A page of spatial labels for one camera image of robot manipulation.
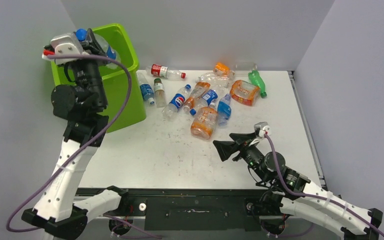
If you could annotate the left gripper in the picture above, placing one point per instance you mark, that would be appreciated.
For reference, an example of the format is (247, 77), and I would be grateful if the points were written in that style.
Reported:
(92, 46)

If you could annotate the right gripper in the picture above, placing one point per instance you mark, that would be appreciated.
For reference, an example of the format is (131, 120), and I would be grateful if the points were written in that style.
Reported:
(224, 149)

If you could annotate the pepsi bottle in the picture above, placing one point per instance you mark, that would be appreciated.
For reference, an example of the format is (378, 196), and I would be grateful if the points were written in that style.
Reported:
(94, 64)
(172, 108)

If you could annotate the blue label crushed water bottle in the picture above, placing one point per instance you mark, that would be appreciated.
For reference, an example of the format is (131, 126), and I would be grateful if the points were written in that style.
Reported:
(224, 110)

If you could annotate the large orange tea bottle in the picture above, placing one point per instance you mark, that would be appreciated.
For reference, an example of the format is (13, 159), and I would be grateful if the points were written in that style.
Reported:
(204, 123)

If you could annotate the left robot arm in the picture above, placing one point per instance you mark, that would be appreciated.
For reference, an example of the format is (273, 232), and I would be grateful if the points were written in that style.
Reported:
(56, 212)

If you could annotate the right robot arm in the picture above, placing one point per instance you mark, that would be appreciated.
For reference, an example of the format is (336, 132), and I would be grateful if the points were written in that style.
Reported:
(293, 194)

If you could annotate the blue label bottle near bin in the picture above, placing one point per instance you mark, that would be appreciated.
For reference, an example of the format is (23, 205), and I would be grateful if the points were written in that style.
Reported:
(146, 90)

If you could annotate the green plastic bin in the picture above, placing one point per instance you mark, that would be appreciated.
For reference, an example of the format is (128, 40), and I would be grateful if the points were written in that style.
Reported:
(124, 105)

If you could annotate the blue label blue cap bottle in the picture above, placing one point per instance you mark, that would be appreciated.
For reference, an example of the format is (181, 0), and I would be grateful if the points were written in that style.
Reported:
(212, 94)

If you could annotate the crushed orange tea bottle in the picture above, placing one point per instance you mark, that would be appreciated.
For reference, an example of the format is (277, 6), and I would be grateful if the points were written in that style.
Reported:
(244, 92)

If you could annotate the orange label slim bottle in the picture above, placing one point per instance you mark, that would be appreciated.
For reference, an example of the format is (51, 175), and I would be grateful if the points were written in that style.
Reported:
(199, 89)

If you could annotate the red label clear bottle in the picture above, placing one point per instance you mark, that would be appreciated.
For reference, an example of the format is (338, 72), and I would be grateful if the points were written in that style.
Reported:
(169, 73)

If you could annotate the clear crushed bottle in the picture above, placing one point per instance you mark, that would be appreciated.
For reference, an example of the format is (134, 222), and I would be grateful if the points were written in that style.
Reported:
(214, 79)

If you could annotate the green plastic bottle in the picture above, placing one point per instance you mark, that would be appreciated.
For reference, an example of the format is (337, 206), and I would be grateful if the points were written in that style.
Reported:
(256, 79)

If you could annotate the orange bottle at back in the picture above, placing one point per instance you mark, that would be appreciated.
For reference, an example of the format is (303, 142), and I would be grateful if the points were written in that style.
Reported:
(220, 69)

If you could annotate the green cap white label bottle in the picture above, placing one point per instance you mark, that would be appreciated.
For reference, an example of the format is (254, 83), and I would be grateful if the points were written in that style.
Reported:
(159, 93)

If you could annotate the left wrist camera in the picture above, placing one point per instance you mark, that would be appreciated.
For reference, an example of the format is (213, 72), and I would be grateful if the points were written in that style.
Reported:
(65, 44)

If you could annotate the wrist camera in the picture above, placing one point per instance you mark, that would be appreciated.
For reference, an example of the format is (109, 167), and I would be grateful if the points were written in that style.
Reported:
(65, 44)
(262, 128)

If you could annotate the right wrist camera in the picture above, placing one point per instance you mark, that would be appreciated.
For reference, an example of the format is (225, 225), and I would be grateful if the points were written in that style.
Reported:
(262, 128)

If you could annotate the clear bottle at wall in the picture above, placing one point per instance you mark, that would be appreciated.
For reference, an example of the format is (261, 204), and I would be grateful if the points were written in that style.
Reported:
(247, 66)

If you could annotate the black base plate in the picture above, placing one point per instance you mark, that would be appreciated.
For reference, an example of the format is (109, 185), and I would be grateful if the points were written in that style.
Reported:
(202, 209)

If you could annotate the aluminium table edge rail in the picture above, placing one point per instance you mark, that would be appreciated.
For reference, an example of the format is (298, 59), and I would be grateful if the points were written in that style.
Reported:
(307, 130)

